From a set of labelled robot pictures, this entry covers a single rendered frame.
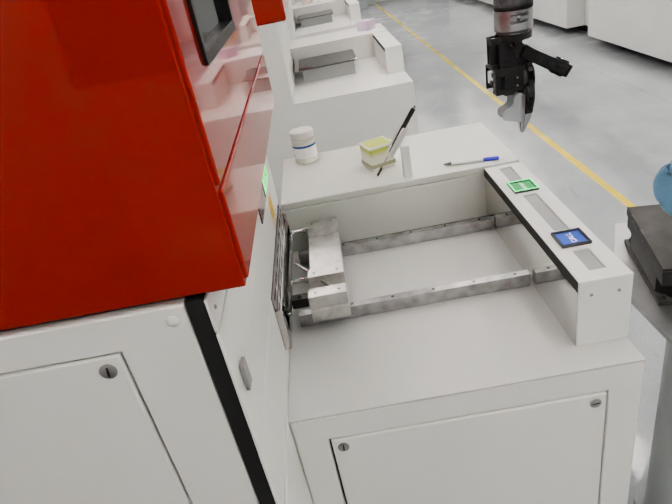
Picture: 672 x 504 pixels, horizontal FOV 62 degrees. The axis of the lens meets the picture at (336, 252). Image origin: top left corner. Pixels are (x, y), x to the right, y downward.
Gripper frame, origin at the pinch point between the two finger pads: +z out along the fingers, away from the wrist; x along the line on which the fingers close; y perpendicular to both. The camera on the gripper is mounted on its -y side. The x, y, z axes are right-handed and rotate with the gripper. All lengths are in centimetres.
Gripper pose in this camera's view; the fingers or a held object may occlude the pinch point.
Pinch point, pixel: (525, 125)
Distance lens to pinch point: 132.5
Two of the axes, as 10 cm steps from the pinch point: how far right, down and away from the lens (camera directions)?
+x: 0.6, 4.8, -8.7
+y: -9.8, 1.8, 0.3
